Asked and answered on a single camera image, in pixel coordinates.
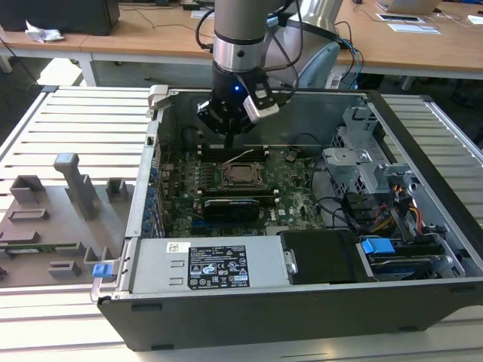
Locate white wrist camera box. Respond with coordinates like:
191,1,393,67
242,87,292,125

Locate silver laptop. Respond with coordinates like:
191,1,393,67
385,0,443,16

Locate black open PC case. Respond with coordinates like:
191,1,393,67
89,84,483,354

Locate hard disk in blue carrier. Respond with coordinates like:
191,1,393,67
359,235,445,283

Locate black computer tower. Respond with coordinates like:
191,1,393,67
0,0,122,37

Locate black flat cable bundle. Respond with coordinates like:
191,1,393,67
341,191,380,229

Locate black plastic shroud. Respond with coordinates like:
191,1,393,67
279,229,365,287

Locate grey parts rack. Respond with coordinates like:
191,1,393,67
0,152,137,290

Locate silver CPU plate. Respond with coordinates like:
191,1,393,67
230,165,258,183

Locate metal socket cover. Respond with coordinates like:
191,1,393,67
221,161,268,189

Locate metal disk bay cage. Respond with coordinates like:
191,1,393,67
321,106,416,199

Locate black tablet white frame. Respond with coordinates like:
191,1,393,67
376,13,423,24

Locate blue cable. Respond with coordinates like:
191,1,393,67
339,37,365,91

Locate yellow red power wires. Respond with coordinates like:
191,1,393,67
371,183,420,232

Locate crumpled white paper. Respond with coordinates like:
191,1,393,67
23,19,66,44

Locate blue case latch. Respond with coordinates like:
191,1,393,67
92,263,117,281

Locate black graphics card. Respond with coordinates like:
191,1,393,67
202,198,262,226

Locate blue expansion slot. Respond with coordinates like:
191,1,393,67
191,219,227,234

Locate black RAM slot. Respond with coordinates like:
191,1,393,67
198,152,269,164
202,187,275,196
196,144,269,155
202,192,281,207

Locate green motherboard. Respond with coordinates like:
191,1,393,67
158,145,330,239

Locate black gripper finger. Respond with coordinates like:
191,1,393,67
229,115,260,152
195,98,232,152

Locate wooden desk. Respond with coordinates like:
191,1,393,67
0,28,95,88
81,0,483,91

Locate grey power supply unit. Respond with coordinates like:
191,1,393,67
128,235,292,296

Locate green RAM stick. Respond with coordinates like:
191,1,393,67
0,243,78,254

